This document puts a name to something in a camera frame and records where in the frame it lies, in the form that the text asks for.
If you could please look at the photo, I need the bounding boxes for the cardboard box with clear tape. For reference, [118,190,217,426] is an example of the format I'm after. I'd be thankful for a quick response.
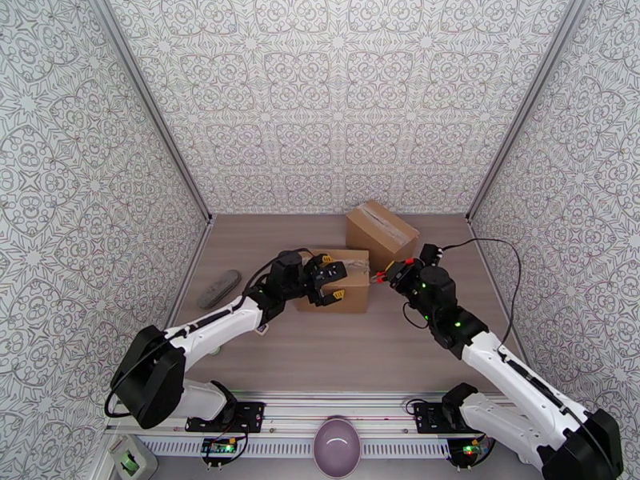
[294,248,372,315]

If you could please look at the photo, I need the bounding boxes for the red and black utility knife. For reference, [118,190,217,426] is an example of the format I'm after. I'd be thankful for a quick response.
[370,257,417,286]

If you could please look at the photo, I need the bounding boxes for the cardboard box with torn tape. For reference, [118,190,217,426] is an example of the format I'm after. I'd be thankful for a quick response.
[345,199,421,274]

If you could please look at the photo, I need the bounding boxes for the grey oblong stone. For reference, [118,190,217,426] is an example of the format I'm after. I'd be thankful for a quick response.
[196,269,242,310]

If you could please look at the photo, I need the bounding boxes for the purple bowl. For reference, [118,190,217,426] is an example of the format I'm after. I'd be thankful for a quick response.
[313,415,362,480]

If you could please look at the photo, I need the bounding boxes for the white device with green part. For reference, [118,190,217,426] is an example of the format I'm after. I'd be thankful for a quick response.
[107,434,158,480]

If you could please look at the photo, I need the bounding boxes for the aluminium table edge rail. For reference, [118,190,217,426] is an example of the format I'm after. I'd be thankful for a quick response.
[467,217,531,365]
[159,215,216,334]

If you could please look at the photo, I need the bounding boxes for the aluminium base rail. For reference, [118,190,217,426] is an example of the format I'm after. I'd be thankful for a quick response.
[105,390,521,437]

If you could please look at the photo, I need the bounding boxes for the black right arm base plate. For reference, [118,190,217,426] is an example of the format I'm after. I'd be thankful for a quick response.
[414,401,463,434]

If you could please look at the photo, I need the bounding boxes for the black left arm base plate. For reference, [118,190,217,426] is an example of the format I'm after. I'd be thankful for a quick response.
[186,401,266,434]

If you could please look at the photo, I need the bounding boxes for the circuit board with wires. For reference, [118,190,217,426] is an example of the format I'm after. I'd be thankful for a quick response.
[199,435,247,466]
[447,435,496,467]

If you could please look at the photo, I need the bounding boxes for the white slotted cable duct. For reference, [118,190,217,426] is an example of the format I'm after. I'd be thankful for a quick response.
[137,437,454,458]

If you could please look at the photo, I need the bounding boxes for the aluminium corner post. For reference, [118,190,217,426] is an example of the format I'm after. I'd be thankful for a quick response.
[466,0,589,224]
[85,0,215,225]

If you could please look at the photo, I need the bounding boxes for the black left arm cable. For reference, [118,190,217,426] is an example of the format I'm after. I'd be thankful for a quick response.
[103,247,316,420]

